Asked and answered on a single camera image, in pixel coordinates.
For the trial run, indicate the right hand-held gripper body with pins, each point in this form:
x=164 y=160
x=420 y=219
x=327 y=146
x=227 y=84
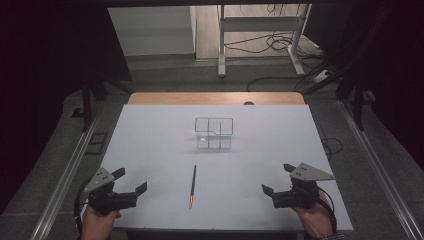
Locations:
x=296 y=196

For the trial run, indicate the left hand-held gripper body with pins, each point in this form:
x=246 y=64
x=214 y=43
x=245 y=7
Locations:
x=110 y=200

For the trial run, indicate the blue pen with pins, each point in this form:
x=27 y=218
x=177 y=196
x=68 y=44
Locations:
x=192 y=186

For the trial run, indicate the clear acrylic pen holder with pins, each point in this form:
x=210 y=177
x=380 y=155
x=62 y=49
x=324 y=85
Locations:
x=214 y=132

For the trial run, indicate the person's left hand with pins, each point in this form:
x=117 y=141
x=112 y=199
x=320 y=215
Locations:
x=97 y=225

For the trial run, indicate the person's right hand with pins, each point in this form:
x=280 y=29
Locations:
x=315 y=218

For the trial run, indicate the white table sheet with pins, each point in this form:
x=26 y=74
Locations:
x=266 y=140

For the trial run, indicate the black stand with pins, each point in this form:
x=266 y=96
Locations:
x=87 y=106
x=358 y=110

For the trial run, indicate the dark round table grommet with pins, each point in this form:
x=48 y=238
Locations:
x=248 y=103

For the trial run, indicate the white power strip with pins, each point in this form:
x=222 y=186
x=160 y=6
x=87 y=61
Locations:
x=320 y=76

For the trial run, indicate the white cabinet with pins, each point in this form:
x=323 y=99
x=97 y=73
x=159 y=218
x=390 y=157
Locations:
x=151 y=31

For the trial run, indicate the black rectangular floor frame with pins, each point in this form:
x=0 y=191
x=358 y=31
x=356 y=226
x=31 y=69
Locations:
x=96 y=143

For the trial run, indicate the aluminium rail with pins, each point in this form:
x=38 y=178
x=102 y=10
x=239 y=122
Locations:
x=66 y=181
x=380 y=173

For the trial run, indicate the white metal desk frame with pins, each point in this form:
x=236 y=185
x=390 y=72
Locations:
x=260 y=24

